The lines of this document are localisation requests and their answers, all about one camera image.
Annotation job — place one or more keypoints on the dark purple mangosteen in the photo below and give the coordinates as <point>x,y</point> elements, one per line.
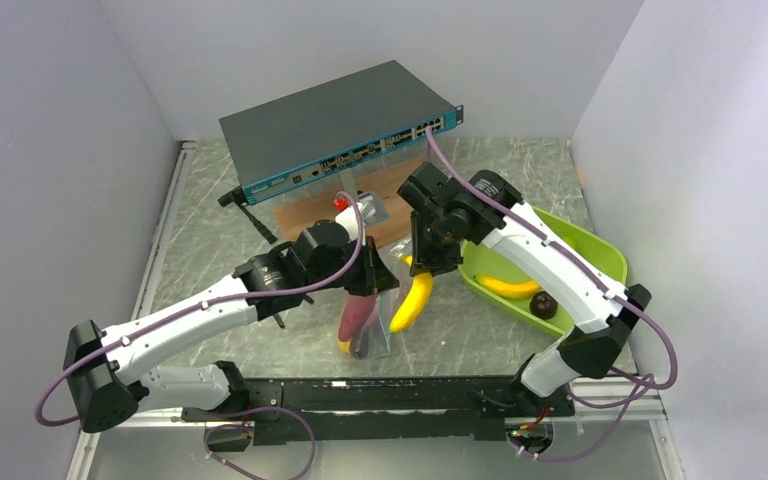
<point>543,306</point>

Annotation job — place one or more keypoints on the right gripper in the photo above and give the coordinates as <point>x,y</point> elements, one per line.
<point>424,258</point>

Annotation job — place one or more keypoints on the yellow banana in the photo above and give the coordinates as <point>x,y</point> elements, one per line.
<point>403,306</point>
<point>508,290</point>

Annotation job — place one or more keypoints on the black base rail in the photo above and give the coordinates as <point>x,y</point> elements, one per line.
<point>480,407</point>

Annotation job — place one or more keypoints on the wooden board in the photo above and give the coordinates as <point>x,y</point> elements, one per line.
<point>384,183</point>

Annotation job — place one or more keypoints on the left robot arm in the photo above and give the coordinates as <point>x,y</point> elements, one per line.
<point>115,372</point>

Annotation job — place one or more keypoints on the green plastic tray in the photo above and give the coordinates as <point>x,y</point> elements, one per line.
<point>479,260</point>

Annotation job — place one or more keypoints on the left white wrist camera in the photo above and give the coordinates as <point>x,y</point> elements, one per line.
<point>351,218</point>

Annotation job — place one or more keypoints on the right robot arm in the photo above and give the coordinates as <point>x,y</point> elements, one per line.
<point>487,210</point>

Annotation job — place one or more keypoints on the grey metal stand bracket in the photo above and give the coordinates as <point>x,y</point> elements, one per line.
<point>372,208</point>

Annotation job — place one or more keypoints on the grey teal network switch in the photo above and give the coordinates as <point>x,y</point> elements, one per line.
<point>320,131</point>

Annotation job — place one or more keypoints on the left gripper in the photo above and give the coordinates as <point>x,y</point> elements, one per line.
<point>376,276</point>

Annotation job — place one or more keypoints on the clear zip top bag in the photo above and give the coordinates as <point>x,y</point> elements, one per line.
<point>390,257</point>

